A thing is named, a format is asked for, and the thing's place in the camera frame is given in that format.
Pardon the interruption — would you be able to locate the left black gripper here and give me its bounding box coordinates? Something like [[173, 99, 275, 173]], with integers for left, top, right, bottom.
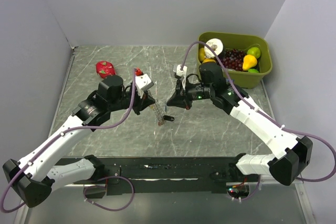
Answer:
[[108, 84, 155, 115]]

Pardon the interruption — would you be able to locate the red dragon fruit toy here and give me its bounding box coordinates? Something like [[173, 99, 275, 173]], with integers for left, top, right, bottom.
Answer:
[[96, 61, 116, 79]]

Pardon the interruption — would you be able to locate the aluminium frame rail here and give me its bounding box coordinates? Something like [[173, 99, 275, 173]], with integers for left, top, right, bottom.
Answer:
[[13, 46, 78, 223]]

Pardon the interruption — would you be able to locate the green lime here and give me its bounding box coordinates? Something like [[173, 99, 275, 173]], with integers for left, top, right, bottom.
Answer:
[[247, 47, 261, 59]]

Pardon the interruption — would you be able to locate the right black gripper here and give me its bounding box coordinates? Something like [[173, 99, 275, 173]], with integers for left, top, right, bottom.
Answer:
[[166, 77, 214, 110]]

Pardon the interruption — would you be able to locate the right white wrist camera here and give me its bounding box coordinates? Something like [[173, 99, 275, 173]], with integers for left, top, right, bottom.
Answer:
[[173, 65, 187, 90]]

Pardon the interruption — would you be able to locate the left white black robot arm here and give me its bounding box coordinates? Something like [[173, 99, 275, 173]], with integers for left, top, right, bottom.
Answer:
[[3, 74, 155, 208]]

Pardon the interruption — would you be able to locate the small green fruit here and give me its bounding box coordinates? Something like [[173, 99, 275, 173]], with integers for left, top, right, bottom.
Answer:
[[248, 68, 259, 73]]

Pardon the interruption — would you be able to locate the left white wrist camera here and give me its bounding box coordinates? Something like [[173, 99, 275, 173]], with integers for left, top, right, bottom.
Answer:
[[135, 74, 154, 97]]

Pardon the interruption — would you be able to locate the dark red grapes bunch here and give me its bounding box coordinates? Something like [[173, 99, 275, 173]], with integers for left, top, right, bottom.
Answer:
[[216, 49, 246, 71]]

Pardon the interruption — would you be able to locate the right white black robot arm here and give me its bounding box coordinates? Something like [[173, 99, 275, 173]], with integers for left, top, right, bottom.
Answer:
[[166, 62, 312, 186]]

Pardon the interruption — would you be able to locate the orange fruit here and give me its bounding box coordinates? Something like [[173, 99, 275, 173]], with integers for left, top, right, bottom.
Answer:
[[202, 58, 216, 64]]

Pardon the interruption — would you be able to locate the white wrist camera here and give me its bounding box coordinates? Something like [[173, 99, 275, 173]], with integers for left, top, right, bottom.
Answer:
[[135, 74, 154, 97], [173, 65, 187, 90]]

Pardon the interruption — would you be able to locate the black key fob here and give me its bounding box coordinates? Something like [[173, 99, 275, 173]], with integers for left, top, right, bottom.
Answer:
[[163, 115, 175, 122]]

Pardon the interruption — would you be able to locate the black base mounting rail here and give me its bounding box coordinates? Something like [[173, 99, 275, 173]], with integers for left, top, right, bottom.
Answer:
[[65, 156, 271, 196]]

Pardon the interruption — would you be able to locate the yellow pear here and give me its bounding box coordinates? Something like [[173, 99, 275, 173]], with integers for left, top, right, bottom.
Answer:
[[242, 55, 258, 71]]

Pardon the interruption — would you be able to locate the olive green plastic bin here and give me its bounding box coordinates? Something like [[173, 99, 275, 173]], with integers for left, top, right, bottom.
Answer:
[[198, 31, 273, 89]]

